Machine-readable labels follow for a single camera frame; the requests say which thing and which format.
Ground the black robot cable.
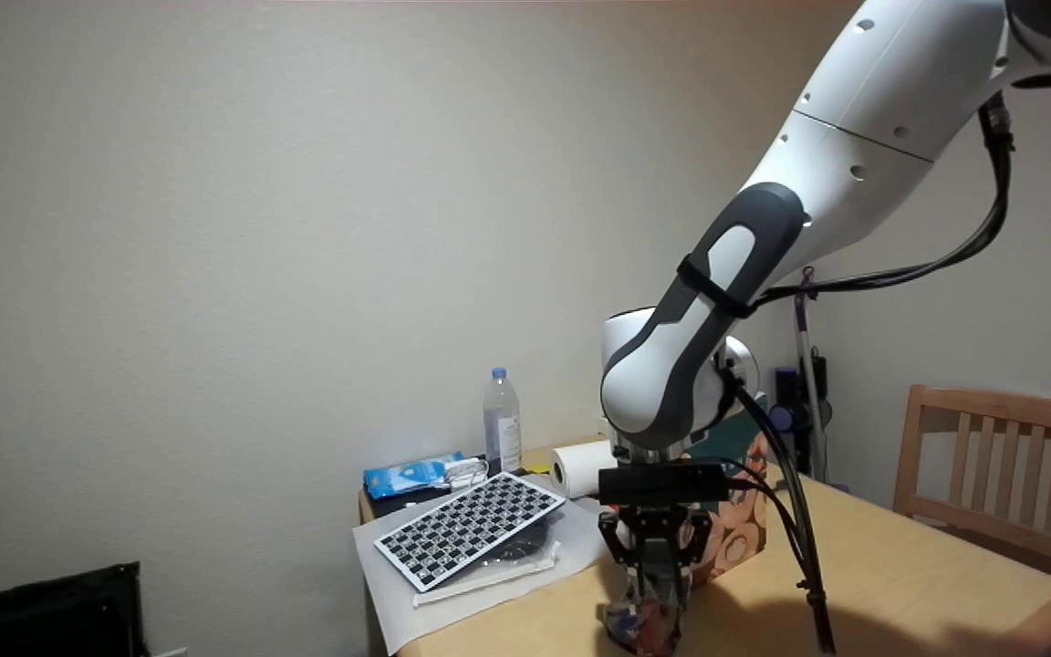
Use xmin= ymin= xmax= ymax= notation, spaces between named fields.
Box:
xmin=711 ymin=87 xmax=1018 ymax=657

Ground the clear plastic water bottle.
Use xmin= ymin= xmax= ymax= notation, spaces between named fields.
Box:
xmin=481 ymin=364 xmax=525 ymax=479

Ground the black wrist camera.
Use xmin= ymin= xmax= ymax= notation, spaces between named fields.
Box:
xmin=596 ymin=461 xmax=733 ymax=506

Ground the small white packet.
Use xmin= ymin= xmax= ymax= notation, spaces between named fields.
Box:
xmin=441 ymin=452 xmax=487 ymax=494

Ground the white paper towel roll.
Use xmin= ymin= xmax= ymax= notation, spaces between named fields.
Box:
xmin=552 ymin=438 xmax=621 ymax=501

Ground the wooden slatted chair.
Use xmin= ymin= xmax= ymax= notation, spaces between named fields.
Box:
xmin=891 ymin=383 xmax=1051 ymax=603

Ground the black low cabinet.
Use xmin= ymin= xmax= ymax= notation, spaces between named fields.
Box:
xmin=0 ymin=558 xmax=150 ymax=657

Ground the black tripod stand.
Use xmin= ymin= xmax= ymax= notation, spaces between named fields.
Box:
xmin=772 ymin=265 xmax=834 ymax=484

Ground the blue wipes pack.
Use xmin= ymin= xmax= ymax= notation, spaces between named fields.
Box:
xmin=362 ymin=452 xmax=456 ymax=506

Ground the white paper sheet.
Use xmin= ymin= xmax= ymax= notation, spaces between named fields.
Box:
xmin=350 ymin=483 xmax=616 ymax=657

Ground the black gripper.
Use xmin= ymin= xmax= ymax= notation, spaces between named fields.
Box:
xmin=597 ymin=497 xmax=715 ymax=642

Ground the black white checkered board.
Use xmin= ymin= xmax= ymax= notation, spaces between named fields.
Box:
xmin=373 ymin=469 xmax=569 ymax=594

